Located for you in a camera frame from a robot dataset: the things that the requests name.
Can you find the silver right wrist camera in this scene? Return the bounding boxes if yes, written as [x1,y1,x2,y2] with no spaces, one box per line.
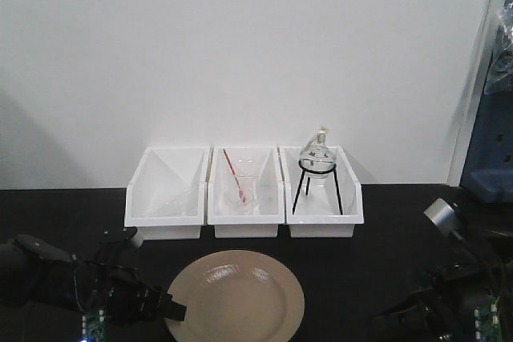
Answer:
[424,198,464,241]

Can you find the blue pegboard drying rack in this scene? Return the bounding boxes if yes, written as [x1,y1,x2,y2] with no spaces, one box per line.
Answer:
[459,0,513,203]

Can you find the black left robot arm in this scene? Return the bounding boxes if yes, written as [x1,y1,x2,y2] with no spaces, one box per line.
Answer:
[1,228,187,326]

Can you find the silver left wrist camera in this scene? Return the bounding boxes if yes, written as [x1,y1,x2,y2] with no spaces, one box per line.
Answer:
[99,227,145,250]

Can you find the clear glass funnel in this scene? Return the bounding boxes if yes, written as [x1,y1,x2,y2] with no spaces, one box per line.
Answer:
[148,188,195,217]

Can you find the black wire tripod stand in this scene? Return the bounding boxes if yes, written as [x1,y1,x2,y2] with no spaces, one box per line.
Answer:
[292,160,344,215]

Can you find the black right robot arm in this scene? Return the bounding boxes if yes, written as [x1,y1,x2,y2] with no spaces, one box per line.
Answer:
[367,231,512,341]

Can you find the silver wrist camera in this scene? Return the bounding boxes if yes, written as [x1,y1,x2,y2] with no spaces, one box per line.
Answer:
[424,198,464,241]
[99,227,145,250]

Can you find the middle white storage bin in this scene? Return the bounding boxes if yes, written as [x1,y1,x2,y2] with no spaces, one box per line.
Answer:
[207,145,285,239]

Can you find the plastic bag of pegs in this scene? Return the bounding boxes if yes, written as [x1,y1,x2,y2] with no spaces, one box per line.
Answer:
[484,0,512,95]

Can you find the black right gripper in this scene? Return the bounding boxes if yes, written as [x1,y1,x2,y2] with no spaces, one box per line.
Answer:
[370,269,481,341]

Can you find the clear glass beaker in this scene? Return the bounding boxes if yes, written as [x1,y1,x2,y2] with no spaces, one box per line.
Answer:
[224,175,257,215]

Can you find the round glass flask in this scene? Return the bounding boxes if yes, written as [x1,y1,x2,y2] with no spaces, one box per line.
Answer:
[299,126,337,179]

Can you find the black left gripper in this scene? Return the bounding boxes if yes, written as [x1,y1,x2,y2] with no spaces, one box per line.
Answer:
[94,264,188,325]

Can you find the left white storage bin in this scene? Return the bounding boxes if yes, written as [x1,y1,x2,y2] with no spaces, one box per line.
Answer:
[124,147,210,241]

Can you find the white storage bin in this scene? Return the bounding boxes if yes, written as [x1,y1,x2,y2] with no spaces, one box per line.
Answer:
[124,147,210,241]
[278,146,364,238]
[207,145,285,239]

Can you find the beige round plate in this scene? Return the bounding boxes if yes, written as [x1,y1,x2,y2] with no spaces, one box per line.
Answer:
[166,250,305,341]

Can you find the right white storage bin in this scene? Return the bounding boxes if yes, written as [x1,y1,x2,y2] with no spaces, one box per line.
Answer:
[278,146,364,238]

